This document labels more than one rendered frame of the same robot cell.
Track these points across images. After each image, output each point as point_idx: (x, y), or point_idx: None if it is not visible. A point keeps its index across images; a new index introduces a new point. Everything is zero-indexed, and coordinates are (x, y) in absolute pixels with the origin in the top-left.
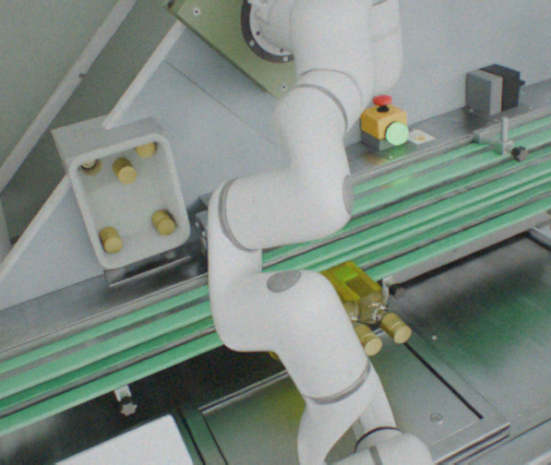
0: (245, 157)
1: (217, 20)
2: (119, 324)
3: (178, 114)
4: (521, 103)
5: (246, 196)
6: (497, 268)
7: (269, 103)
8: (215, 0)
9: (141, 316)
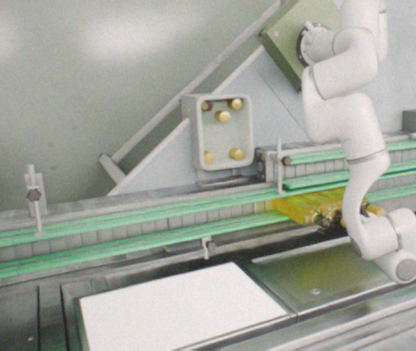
0: (283, 129)
1: (285, 41)
2: (208, 200)
3: (253, 95)
4: None
5: (325, 63)
6: None
7: (300, 101)
8: (285, 30)
9: (222, 198)
